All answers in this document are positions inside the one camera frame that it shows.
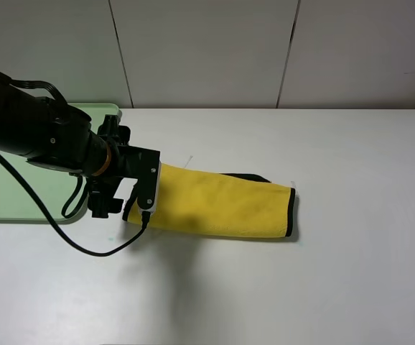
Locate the black left camera cable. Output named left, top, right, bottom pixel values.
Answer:
left=0, top=139, right=153, bottom=257

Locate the light green plastic tray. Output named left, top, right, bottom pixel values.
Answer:
left=0, top=103, right=123, bottom=225

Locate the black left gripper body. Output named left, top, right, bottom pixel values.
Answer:
left=105, top=143, right=146, bottom=180

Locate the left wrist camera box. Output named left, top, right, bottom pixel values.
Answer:
left=129, top=149, right=161, bottom=213

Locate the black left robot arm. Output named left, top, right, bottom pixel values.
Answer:
left=0, top=72, right=158, bottom=219

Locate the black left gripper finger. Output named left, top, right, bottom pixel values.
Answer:
left=88, top=178, right=123, bottom=219
left=98, top=114, right=131, bottom=146

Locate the yellow towel with black trim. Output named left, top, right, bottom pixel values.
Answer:
left=121, top=162, right=297, bottom=239

